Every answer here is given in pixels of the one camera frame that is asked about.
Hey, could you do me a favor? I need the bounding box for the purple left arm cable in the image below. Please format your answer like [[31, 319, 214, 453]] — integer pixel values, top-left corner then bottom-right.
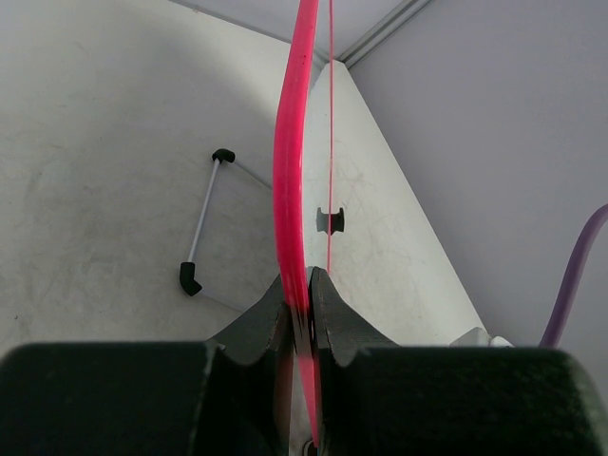
[[539, 202, 608, 348]]

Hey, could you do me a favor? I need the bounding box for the metal whiteboard stand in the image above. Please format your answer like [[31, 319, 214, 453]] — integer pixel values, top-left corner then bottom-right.
[[179, 148, 347, 313]]

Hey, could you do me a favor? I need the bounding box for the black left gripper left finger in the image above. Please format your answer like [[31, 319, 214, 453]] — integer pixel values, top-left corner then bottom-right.
[[1, 281, 294, 455]]

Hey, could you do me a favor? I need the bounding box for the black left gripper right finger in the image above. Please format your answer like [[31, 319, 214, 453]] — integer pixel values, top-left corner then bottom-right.
[[310, 268, 607, 455]]

